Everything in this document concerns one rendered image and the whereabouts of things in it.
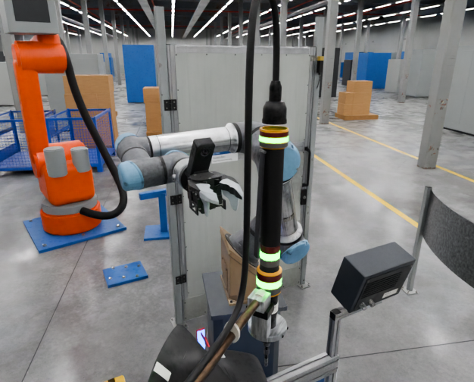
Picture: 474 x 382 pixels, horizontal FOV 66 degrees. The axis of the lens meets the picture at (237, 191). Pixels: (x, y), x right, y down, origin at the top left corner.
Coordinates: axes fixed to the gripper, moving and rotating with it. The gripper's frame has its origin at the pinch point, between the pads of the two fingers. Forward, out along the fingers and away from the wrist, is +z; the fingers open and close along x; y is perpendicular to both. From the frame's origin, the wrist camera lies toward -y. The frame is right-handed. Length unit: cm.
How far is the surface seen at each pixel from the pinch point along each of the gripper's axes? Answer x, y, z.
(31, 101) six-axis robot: 43, 18, -385
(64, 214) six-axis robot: 33, 139, -360
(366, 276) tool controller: -57, 45, -14
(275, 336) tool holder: 0.7, 19.7, 19.1
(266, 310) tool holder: 2.7, 13.1, 19.4
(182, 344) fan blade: 14.5, 23.2, 9.4
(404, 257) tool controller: -78, 45, -16
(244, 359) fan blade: -6, 50, -5
